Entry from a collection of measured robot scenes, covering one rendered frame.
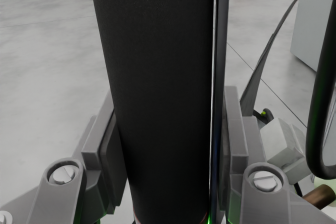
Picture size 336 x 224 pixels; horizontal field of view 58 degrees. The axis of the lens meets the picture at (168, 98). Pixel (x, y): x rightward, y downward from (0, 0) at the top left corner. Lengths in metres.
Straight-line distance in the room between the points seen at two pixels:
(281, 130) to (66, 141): 2.06
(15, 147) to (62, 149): 0.38
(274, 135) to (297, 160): 0.06
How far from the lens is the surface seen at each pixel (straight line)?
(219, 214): 0.43
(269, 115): 0.69
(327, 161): 1.92
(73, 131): 2.58
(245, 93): 0.38
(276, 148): 0.59
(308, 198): 0.25
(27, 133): 2.73
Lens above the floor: 1.55
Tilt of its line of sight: 34 degrees down
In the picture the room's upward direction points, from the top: 4 degrees counter-clockwise
